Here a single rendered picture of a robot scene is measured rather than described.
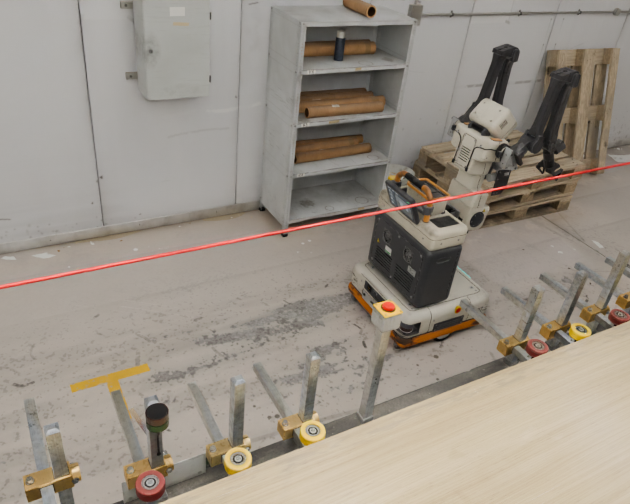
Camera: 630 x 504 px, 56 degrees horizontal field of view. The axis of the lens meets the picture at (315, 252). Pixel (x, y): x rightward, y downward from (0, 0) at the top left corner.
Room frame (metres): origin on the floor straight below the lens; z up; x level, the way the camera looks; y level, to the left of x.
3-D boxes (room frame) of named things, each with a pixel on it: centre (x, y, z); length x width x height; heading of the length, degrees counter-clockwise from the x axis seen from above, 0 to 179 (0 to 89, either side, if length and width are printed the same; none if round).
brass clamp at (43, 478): (0.93, 0.62, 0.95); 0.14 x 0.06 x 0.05; 123
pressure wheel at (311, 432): (1.24, -0.06, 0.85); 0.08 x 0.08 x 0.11
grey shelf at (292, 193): (4.19, -0.01, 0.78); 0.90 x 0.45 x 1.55; 123
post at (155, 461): (1.08, 0.39, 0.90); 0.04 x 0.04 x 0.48; 33
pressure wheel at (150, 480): (0.99, 0.37, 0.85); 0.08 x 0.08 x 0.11
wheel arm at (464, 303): (1.94, -0.80, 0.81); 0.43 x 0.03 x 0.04; 33
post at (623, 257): (2.16, -1.30, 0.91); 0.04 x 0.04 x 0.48; 33
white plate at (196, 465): (1.12, 0.37, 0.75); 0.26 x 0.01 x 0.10; 123
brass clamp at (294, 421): (1.34, -0.02, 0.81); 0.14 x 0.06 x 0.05; 123
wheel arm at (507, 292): (2.08, -1.01, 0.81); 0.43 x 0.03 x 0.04; 33
